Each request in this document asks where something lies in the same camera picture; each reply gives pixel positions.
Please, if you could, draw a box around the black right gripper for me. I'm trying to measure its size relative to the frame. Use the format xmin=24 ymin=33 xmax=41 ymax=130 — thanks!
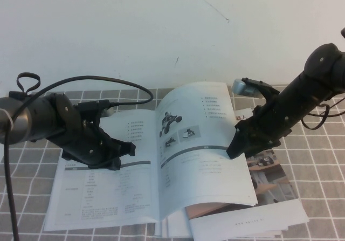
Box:
xmin=226 ymin=94 xmax=293 ymax=160

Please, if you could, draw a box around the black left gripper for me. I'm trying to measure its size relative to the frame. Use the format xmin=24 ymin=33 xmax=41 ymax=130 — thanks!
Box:
xmin=48 ymin=115 xmax=136 ymax=171

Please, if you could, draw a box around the white product manual book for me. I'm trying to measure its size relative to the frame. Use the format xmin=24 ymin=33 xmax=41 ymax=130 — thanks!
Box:
xmin=43 ymin=81 xmax=258 ymax=232

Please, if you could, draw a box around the brochure with office photo cover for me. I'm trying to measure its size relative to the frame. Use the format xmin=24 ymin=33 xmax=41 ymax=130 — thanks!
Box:
xmin=185 ymin=107 xmax=310 ymax=239

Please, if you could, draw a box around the grey white checkered tablecloth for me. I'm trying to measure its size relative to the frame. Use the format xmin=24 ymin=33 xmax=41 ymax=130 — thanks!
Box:
xmin=0 ymin=83 xmax=345 ymax=241

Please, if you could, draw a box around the white booklet stack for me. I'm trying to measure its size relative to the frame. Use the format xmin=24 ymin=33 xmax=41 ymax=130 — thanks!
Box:
xmin=155 ymin=211 xmax=291 ymax=239

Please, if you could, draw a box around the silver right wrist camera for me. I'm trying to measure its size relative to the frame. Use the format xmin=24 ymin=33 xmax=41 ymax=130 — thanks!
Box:
xmin=232 ymin=77 xmax=280 ymax=101

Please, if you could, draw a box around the thin black cable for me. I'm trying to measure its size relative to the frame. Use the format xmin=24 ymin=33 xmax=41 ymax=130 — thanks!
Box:
xmin=301 ymin=95 xmax=345 ymax=130

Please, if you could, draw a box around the white cable tie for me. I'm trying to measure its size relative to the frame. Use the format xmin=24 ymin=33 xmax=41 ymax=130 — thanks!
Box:
xmin=0 ymin=108 xmax=15 ymax=130

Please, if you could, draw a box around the thick black cable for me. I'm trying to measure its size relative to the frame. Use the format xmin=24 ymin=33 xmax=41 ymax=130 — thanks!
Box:
xmin=3 ymin=75 xmax=155 ymax=241

